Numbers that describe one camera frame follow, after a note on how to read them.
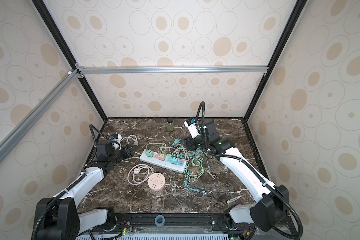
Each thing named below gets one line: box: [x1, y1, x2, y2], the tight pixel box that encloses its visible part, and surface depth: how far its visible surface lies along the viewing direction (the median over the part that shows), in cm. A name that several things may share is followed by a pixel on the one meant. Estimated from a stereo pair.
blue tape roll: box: [154, 214, 165, 227], surface depth 76 cm
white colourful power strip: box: [139, 149, 187, 174], surface depth 94 cm
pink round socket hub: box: [147, 172, 166, 191], surface depth 87 cm
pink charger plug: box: [157, 153, 166, 161], surface depth 92 cm
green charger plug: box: [145, 150, 154, 158], surface depth 94 cm
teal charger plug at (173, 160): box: [170, 157, 178, 165], surface depth 91 cm
